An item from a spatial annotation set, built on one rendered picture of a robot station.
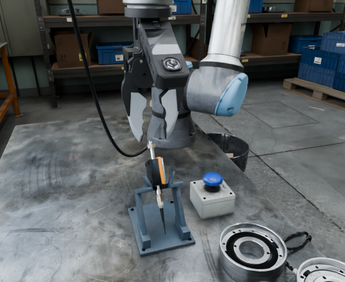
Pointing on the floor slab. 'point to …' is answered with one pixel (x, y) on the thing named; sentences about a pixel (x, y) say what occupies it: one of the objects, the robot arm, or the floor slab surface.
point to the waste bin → (232, 147)
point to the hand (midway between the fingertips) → (154, 135)
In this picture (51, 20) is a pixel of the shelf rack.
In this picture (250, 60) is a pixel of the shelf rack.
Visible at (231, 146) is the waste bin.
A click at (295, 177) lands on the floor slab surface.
